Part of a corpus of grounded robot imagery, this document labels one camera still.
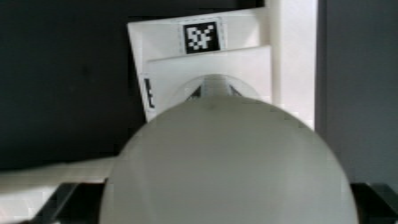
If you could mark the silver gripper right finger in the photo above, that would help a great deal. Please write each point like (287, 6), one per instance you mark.
(378, 203)

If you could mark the white lamp bulb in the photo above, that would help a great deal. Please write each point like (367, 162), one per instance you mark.
(226, 165)

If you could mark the white U-shaped fence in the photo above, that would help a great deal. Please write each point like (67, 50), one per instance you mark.
(72, 109)

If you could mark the white lamp base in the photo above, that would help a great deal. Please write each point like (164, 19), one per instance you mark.
(195, 46)

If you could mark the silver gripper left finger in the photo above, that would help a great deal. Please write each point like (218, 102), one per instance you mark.
(72, 207)

